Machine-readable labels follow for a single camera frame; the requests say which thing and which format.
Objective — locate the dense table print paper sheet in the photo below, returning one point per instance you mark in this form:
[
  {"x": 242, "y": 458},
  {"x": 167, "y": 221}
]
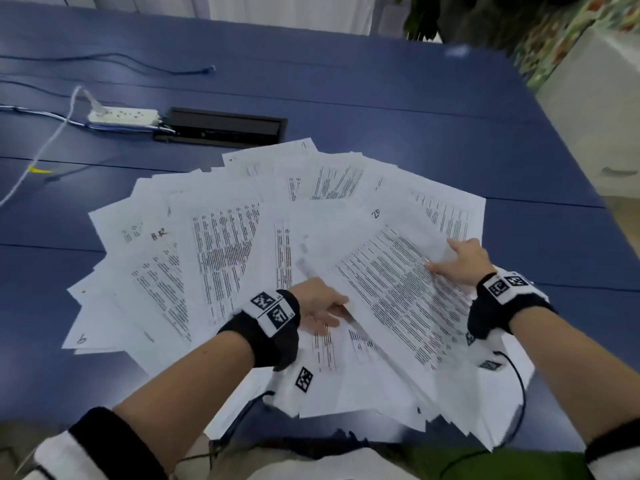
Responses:
[{"x": 400, "y": 304}]

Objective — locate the pile of printed papers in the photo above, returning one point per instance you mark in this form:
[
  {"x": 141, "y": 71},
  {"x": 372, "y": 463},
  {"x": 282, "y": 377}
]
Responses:
[{"x": 210, "y": 254}]

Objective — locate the white cabinet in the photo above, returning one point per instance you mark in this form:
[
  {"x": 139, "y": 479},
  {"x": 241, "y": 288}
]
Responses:
[{"x": 595, "y": 104}]

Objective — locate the white power strip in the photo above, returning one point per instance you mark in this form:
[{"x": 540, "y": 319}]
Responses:
[{"x": 125, "y": 116}]

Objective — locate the white plug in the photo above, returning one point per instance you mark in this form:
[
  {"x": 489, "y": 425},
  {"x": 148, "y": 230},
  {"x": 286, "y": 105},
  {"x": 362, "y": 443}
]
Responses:
[{"x": 95, "y": 102}]

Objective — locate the black white right armband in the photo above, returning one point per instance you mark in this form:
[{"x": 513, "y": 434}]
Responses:
[{"x": 615, "y": 449}]

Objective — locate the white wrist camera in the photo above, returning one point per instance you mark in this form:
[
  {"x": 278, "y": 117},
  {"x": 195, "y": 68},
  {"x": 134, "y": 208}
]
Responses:
[
  {"x": 482, "y": 349},
  {"x": 287, "y": 394}
]

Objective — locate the person's left forearm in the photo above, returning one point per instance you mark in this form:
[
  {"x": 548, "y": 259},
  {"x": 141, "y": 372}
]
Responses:
[{"x": 185, "y": 394}]

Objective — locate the person's right hand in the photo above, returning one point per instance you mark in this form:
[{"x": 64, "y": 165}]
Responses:
[{"x": 470, "y": 262}]

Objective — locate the black white armband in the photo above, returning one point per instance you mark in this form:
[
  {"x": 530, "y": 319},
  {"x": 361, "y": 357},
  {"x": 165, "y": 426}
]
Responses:
[
  {"x": 95, "y": 449},
  {"x": 615, "y": 449}
]

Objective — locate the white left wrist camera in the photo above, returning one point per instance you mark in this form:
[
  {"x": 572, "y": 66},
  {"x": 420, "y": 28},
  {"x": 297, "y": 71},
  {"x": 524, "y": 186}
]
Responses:
[{"x": 287, "y": 394}]

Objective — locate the white curtain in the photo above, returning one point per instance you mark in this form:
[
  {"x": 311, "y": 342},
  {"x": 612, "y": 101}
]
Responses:
[{"x": 290, "y": 12}]

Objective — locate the black white left armband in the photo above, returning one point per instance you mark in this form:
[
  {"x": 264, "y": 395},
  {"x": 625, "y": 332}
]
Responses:
[{"x": 95, "y": 449}]

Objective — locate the person's clothing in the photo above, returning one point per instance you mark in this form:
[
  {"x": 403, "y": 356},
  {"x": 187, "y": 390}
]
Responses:
[{"x": 310, "y": 459}]

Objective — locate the green potted plant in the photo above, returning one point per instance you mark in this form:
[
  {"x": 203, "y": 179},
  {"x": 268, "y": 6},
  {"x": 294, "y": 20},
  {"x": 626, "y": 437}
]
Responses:
[{"x": 430, "y": 14}]

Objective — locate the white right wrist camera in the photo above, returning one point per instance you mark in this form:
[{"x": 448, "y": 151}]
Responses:
[{"x": 482, "y": 349}]

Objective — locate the colourful mosaic tile wall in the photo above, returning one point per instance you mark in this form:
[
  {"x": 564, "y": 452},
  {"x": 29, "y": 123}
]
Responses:
[{"x": 555, "y": 34}]

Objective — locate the person's right forearm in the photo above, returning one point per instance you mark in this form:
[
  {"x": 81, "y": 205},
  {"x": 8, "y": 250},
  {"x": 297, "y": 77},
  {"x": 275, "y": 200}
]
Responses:
[{"x": 575, "y": 369}]

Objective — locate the person's left hand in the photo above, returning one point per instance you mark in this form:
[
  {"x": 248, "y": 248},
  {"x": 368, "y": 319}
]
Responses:
[{"x": 315, "y": 304}]

